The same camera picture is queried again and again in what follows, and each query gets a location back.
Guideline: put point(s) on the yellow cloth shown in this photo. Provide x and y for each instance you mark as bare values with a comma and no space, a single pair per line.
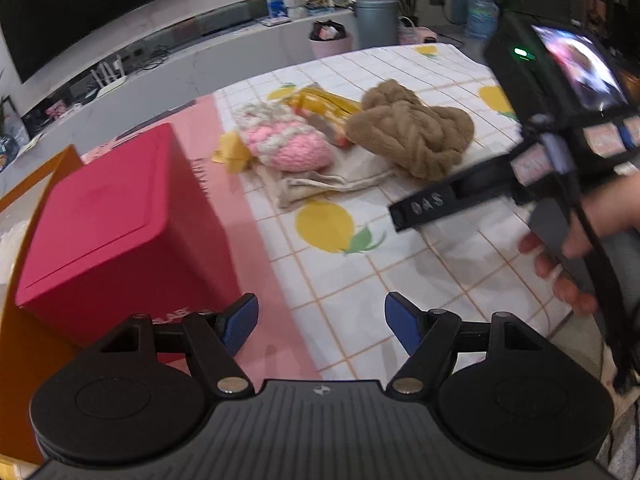
231,152

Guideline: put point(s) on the blue water bottle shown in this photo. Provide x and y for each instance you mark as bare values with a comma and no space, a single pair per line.
482,12

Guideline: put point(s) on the white marble TV counter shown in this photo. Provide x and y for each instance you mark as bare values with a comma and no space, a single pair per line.
200,55

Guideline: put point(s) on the person's right hand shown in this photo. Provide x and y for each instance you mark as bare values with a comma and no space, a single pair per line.
615,210

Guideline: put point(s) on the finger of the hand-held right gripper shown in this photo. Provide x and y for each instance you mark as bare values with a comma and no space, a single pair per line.
420,206

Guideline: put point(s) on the black wall television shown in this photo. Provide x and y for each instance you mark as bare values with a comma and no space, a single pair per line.
75,10

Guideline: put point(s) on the yellow snack packet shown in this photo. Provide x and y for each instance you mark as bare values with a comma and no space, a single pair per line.
327,107

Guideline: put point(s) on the white router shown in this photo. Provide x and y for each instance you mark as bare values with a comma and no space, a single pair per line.
107,82

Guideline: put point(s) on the pink white knitted pouch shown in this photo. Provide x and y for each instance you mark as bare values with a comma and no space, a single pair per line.
290,137

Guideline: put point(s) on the red square box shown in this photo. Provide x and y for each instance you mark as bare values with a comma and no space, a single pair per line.
125,230

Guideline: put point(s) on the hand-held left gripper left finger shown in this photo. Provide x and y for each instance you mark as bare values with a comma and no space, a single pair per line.
240,322

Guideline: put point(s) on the orange cardboard box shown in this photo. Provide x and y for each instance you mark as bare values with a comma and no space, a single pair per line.
30,385

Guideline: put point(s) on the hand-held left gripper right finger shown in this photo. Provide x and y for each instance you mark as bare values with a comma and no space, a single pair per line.
402,322

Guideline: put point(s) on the white plastic bag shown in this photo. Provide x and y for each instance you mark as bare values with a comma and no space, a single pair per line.
12,250

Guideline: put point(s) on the striped grey cloth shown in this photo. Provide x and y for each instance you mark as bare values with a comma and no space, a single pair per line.
622,450

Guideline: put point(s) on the grey lidded bin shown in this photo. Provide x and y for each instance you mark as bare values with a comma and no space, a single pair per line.
376,22

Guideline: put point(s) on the pink bin with black bag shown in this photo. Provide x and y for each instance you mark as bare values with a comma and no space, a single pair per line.
331,40

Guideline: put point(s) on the brown braided plush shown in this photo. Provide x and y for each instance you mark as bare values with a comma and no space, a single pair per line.
415,130

